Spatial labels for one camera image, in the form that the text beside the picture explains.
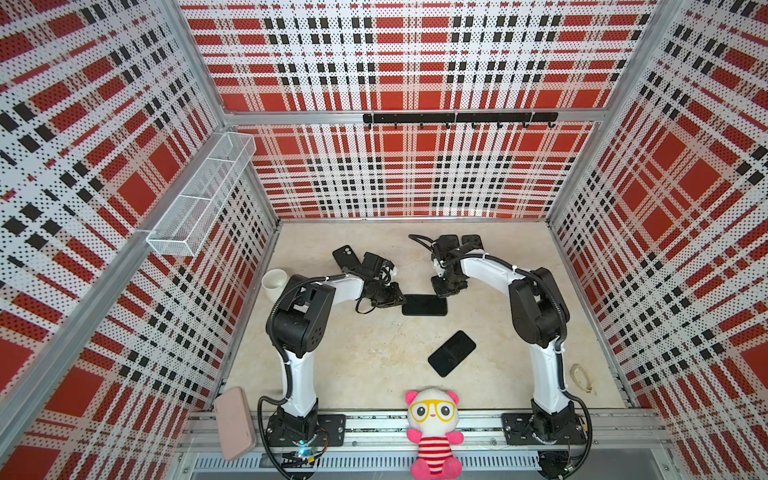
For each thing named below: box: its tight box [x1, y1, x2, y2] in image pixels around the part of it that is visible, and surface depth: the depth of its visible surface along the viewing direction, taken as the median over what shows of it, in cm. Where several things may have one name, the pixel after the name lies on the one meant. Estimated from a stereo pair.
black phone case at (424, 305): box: [402, 294, 448, 316], surface depth 98 cm
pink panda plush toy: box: [406, 387, 464, 480], surface depth 70 cm
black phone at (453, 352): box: [428, 330, 477, 377], surface depth 88 cm
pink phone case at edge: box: [217, 386, 257, 461], surface depth 76 cm
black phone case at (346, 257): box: [332, 244, 362, 270], surface depth 113 cm
